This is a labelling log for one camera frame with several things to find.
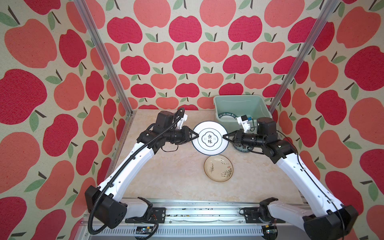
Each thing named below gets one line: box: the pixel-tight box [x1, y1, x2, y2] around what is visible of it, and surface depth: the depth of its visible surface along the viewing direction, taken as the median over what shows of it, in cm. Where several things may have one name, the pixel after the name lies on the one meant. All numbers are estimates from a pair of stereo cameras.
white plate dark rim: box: [218, 112, 238, 121], surface depth 117 cm
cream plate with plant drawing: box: [203, 154, 234, 183], surface depth 91 cm
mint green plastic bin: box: [213, 95, 273, 133], surface depth 111 cm
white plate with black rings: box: [192, 120, 229, 156], surface depth 71 cm
